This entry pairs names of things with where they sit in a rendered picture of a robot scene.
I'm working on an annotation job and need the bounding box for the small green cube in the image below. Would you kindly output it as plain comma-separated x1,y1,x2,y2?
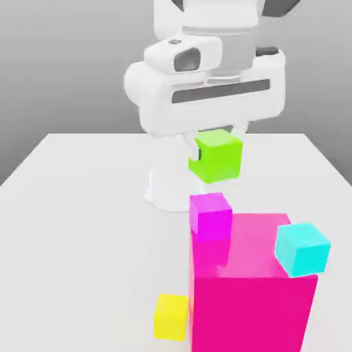
188,129,245,184

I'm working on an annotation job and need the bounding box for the large pink box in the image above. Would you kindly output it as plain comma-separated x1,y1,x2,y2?
189,212,319,352

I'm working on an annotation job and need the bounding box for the small yellow cube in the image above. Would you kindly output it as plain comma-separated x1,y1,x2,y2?
153,294,190,342

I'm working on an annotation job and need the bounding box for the small magenta cube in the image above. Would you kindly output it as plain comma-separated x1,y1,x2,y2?
189,192,234,243

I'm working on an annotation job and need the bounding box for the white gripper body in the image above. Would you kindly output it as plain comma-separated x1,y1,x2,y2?
123,47,287,139

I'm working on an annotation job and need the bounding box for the small cyan cube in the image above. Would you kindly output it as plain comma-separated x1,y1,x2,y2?
274,222,332,278

